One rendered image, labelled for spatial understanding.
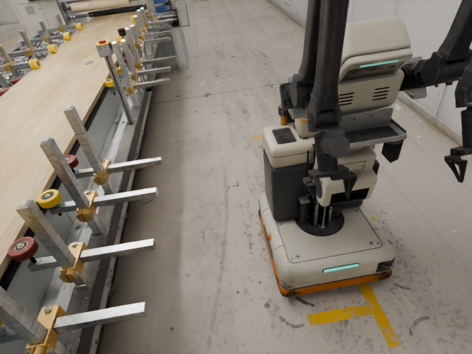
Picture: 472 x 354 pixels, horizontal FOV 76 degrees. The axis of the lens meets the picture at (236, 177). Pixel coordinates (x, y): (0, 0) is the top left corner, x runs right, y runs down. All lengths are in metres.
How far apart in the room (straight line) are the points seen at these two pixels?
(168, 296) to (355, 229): 1.15
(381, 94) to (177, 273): 1.53
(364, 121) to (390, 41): 0.27
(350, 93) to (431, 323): 1.29
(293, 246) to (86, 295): 1.02
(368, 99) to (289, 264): 0.90
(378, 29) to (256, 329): 1.46
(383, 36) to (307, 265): 1.09
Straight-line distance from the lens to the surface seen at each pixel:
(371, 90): 1.16
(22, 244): 1.25
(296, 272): 1.64
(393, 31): 1.10
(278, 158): 1.49
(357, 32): 1.05
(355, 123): 1.17
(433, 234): 2.35
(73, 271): 1.19
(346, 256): 1.71
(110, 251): 1.17
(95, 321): 1.03
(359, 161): 1.32
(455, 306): 2.07
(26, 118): 2.24
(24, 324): 0.99
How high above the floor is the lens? 1.63
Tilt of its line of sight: 39 degrees down
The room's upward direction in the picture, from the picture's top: 8 degrees counter-clockwise
